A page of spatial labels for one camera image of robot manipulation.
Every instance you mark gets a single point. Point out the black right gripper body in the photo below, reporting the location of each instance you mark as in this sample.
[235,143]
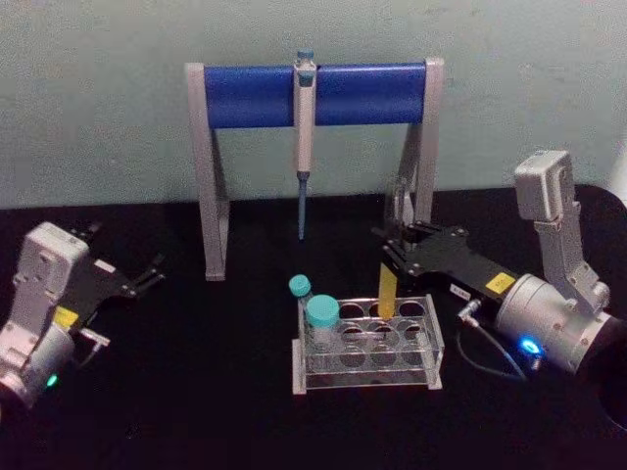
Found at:
[455,264]

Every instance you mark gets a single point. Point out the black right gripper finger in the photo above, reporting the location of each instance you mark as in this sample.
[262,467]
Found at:
[399,264]
[406,230]

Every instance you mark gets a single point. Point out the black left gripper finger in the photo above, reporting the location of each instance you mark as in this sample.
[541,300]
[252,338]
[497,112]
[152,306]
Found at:
[147,279]
[88,231]

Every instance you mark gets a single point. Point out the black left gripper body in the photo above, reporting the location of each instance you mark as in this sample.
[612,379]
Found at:
[95,289]

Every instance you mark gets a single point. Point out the yellow tube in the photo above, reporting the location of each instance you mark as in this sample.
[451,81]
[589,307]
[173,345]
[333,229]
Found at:
[387,294]

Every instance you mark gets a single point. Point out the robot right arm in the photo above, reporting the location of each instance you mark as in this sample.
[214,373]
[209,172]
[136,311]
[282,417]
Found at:
[553,313]

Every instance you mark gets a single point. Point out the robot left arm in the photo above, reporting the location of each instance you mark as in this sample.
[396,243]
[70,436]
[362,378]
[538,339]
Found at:
[36,294]

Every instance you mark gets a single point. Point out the large teal capped tube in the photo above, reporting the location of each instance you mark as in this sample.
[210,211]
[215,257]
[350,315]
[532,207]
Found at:
[323,311]

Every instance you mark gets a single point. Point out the small teal capped tube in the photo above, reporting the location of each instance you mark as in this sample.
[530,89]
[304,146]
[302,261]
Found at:
[300,285]

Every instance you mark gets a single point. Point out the clear acrylic tube rack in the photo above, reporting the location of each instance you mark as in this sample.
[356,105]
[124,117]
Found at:
[372,372]

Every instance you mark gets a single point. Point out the white pipette with blue tip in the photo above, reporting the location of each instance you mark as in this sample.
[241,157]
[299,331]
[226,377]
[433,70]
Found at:
[304,137]

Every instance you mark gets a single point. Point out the black table cloth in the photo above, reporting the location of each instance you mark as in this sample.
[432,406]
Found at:
[206,421]

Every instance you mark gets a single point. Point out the grey stand with blue bar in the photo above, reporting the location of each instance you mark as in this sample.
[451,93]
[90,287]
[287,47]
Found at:
[255,95]

